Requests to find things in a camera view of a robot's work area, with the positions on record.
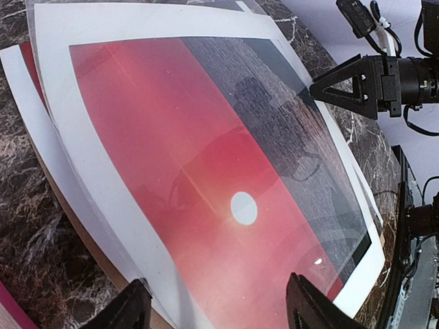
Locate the white photo mat board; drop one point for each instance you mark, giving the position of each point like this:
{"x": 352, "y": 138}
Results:
{"x": 103, "y": 192}

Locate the brown cardboard backing board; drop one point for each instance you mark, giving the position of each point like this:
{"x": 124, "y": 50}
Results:
{"x": 98, "y": 242}

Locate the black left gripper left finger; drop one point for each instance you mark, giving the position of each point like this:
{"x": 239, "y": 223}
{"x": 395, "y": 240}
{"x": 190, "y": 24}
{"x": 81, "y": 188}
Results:
{"x": 131, "y": 308}

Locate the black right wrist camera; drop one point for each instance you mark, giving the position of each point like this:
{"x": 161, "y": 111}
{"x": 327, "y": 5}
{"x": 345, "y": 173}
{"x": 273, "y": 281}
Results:
{"x": 358, "y": 16}

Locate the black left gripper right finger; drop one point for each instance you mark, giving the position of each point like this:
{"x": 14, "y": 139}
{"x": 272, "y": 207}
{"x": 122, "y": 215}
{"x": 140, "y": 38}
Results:
{"x": 307, "y": 307}

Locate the red sunset photo print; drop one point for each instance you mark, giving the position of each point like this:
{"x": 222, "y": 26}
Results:
{"x": 192, "y": 164}

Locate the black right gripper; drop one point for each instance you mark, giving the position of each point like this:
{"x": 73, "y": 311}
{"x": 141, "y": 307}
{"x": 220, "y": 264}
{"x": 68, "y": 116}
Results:
{"x": 405, "y": 82}

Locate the clear acrylic sheet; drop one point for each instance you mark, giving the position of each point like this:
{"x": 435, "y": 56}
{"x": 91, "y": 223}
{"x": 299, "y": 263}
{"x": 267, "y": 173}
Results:
{"x": 51, "y": 85}

